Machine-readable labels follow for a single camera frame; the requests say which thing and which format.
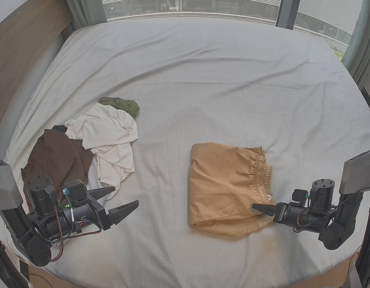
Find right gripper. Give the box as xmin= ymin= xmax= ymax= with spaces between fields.
xmin=273 ymin=202 xmax=313 ymax=227

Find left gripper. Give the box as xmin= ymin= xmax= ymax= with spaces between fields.
xmin=61 ymin=186 xmax=139 ymax=236

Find tan shorts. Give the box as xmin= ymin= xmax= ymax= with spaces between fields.
xmin=189 ymin=142 xmax=277 ymax=237

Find white garment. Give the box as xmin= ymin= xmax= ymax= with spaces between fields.
xmin=64 ymin=103 xmax=139 ymax=200

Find brown garment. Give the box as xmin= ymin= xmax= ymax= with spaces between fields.
xmin=21 ymin=128 xmax=94 ymax=203

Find green garment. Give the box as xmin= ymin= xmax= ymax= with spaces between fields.
xmin=98 ymin=97 xmax=140 ymax=119

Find bed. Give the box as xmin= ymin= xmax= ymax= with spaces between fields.
xmin=0 ymin=0 xmax=370 ymax=284

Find grey-green curtain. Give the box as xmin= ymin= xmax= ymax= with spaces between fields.
xmin=341 ymin=0 xmax=370 ymax=86
xmin=59 ymin=0 xmax=108 ymax=31

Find window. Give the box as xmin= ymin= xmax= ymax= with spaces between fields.
xmin=96 ymin=0 xmax=365 ymax=46

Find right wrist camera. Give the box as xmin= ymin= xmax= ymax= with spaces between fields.
xmin=292 ymin=189 xmax=310 ymax=205

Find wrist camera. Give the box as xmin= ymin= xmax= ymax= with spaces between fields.
xmin=292 ymin=189 xmax=310 ymax=205
xmin=63 ymin=179 xmax=89 ymax=206

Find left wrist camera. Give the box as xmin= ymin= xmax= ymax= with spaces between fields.
xmin=63 ymin=179 xmax=89 ymax=206

